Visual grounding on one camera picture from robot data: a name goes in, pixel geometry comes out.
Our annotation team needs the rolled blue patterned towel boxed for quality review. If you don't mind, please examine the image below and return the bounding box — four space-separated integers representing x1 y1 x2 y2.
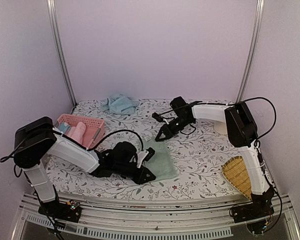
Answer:
57 122 71 135

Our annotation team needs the green towel with panda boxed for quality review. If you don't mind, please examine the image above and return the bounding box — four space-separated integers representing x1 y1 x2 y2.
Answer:
144 139 179 182

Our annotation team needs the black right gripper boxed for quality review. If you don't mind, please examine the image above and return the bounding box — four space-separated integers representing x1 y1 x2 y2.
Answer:
156 115 194 141

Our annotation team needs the aluminium front frame rail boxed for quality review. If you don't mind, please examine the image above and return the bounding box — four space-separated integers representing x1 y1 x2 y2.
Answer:
11 192 300 240

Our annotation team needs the folded coral pink towel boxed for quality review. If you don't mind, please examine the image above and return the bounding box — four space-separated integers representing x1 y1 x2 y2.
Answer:
82 127 101 148

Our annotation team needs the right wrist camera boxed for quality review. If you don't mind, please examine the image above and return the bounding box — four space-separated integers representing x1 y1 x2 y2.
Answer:
151 112 175 124

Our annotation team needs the right aluminium post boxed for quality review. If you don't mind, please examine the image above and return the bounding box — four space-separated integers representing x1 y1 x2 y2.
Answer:
235 0 265 103

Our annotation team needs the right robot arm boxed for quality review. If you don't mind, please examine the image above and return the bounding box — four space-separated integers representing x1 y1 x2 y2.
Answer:
152 96 275 218

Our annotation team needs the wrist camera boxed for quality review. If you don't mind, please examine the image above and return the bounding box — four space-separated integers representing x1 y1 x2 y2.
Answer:
136 147 155 169
151 112 175 124

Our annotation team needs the pink plastic basket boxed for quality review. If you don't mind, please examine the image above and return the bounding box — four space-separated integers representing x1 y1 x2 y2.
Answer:
56 114 105 149

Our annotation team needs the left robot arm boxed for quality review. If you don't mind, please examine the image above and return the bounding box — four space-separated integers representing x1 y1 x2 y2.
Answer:
0 116 156 217

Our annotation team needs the aluminium post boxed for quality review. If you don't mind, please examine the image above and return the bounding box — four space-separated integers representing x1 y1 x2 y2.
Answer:
235 0 265 103
46 0 77 108

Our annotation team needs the blue crumpled towel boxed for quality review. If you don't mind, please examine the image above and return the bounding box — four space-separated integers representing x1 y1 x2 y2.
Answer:
101 94 139 115

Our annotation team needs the left aluminium post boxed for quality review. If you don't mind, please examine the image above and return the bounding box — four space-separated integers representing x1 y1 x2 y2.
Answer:
46 0 77 108

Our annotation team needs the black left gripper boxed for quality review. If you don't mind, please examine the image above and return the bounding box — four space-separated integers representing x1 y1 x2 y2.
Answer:
114 163 157 186

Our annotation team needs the rolled pink towel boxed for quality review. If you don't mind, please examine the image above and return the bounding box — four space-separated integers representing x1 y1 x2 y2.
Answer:
67 122 87 144

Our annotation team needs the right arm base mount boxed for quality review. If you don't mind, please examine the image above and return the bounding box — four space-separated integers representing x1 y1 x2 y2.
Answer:
229 203 275 223

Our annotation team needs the woven bamboo tray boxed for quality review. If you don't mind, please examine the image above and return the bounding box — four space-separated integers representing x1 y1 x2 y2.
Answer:
222 156 252 201

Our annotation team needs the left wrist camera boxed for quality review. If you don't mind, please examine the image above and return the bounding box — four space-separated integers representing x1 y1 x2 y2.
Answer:
136 147 155 169

